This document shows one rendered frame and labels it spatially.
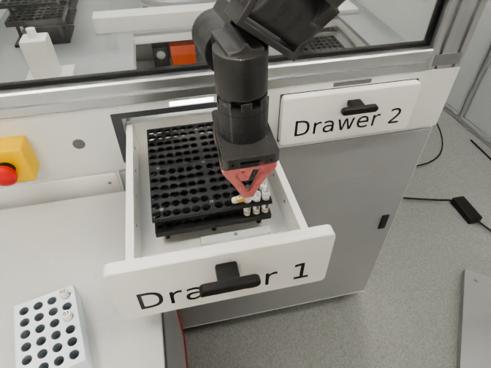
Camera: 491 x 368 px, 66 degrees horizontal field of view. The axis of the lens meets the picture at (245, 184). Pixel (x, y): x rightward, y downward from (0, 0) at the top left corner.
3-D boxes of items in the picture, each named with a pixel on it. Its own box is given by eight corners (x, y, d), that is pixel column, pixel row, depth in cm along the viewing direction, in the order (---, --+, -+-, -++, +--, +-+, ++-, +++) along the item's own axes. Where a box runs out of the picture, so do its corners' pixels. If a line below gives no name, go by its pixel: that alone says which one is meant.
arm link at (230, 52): (221, 53, 35) (278, 42, 36) (201, 25, 39) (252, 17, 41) (225, 116, 40) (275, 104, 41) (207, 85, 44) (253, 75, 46)
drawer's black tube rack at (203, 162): (269, 228, 61) (272, 200, 56) (158, 247, 58) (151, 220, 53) (241, 144, 76) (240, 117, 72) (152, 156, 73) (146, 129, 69)
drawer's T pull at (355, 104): (378, 112, 73) (379, 106, 72) (342, 117, 72) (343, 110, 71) (370, 102, 76) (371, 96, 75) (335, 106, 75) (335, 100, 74)
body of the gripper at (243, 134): (223, 173, 43) (218, 119, 37) (212, 122, 50) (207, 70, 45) (280, 165, 43) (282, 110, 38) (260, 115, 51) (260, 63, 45)
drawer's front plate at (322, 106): (406, 128, 83) (423, 82, 76) (280, 146, 79) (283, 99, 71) (402, 123, 84) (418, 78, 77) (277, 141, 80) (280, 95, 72)
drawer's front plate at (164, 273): (324, 280, 56) (337, 233, 48) (122, 320, 51) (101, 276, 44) (320, 270, 57) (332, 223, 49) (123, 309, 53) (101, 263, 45)
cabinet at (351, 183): (364, 301, 143) (441, 125, 87) (80, 361, 127) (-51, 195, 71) (289, 147, 210) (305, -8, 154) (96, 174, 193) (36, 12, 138)
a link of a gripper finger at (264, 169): (226, 212, 49) (220, 158, 43) (218, 176, 54) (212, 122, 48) (276, 204, 50) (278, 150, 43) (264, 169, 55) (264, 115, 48)
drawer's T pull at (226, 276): (261, 286, 46) (261, 280, 45) (200, 299, 45) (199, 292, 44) (254, 262, 49) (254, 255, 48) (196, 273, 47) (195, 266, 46)
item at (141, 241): (310, 266, 56) (316, 240, 52) (132, 301, 52) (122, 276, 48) (250, 116, 84) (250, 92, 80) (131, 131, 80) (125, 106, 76)
